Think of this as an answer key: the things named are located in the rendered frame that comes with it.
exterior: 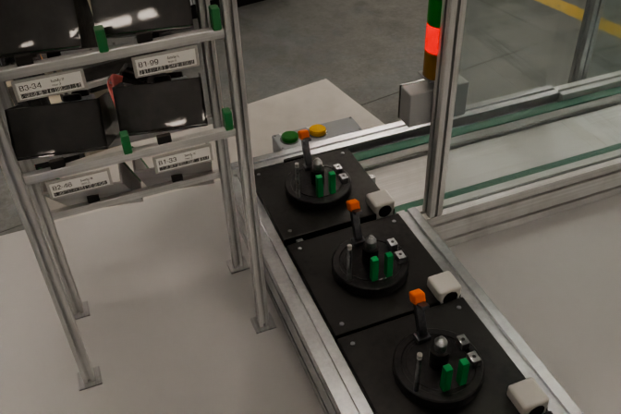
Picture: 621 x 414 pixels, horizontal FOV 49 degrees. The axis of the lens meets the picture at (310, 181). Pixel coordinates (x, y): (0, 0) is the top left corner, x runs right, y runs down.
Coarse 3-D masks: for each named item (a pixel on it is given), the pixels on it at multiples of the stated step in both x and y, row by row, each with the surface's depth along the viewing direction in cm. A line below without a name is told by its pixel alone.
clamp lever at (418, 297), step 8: (416, 296) 106; (424, 296) 106; (416, 304) 106; (424, 304) 105; (416, 312) 107; (424, 312) 107; (416, 320) 108; (424, 320) 108; (416, 328) 109; (424, 328) 108
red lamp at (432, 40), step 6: (426, 30) 117; (432, 30) 116; (438, 30) 115; (426, 36) 118; (432, 36) 116; (438, 36) 116; (426, 42) 118; (432, 42) 117; (438, 42) 116; (426, 48) 119; (432, 48) 117; (432, 54) 118
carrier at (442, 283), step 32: (384, 224) 135; (320, 256) 128; (352, 256) 125; (384, 256) 118; (416, 256) 127; (320, 288) 121; (352, 288) 120; (384, 288) 119; (416, 288) 121; (448, 288) 118; (352, 320) 116; (384, 320) 116
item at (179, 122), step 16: (176, 80) 101; (192, 80) 102; (128, 96) 100; (144, 96) 101; (160, 96) 101; (176, 96) 102; (192, 96) 102; (128, 112) 101; (144, 112) 101; (160, 112) 102; (176, 112) 102; (192, 112) 102; (128, 128) 101; (144, 128) 102; (160, 128) 102; (176, 128) 103
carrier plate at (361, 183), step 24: (264, 168) 150; (288, 168) 150; (360, 168) 149; (264, 192) 144; (360, 192) 143; (288, 216) 137; (312, 216) 137; (336, 216) 137; (360, 216) 137; (288, 240) 132
